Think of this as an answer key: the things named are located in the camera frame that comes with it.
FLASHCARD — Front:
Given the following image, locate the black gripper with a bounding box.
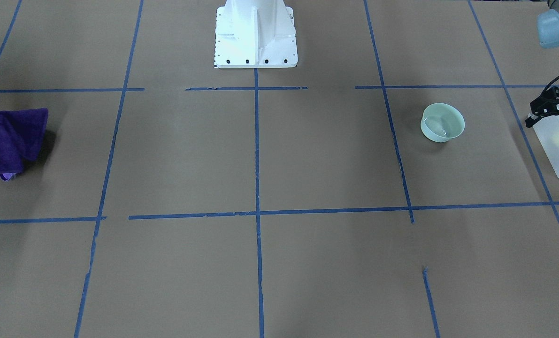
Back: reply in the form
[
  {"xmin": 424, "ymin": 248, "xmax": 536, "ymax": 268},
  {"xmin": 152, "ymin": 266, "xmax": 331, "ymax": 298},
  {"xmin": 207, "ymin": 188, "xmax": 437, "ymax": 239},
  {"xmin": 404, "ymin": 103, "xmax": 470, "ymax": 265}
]
[{"xmin": 525, "ymin": 81, "xmax": 559, "ymax": 128}]

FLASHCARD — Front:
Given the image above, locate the purple microfiber cloth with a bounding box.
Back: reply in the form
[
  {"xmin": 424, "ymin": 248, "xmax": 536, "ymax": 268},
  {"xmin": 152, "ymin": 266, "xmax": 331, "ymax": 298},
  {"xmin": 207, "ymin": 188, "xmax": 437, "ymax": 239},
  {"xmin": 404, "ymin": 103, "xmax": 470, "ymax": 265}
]
[{"xmin": 0, "ymin": 108, "xmax": 48, "ymax": 181}]

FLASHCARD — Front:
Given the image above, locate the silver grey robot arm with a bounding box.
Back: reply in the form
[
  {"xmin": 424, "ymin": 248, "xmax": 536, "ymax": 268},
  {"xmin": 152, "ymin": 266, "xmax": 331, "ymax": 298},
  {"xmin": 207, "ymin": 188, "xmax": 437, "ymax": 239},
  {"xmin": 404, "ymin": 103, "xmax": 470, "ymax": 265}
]
[{"xmin": 525, "ymin": 0, "xmax": 559, "ymax": 128}]

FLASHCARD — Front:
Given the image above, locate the mint green bowl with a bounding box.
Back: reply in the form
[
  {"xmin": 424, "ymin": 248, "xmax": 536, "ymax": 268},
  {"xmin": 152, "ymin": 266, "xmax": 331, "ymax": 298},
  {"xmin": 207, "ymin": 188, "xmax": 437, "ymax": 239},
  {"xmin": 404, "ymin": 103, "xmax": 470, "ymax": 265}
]
[{"xmin": 420, "ymin": 103, "xmax": 466, "ymax": 143}]

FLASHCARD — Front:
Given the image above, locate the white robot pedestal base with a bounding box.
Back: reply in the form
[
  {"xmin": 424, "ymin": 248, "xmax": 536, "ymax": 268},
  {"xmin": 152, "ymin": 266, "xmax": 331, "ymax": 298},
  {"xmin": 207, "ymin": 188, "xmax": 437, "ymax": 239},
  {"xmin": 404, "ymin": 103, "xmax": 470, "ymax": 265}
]
[{"xmin": 214, "ymin": 0, "xmax": 299, "ymax": 69}]

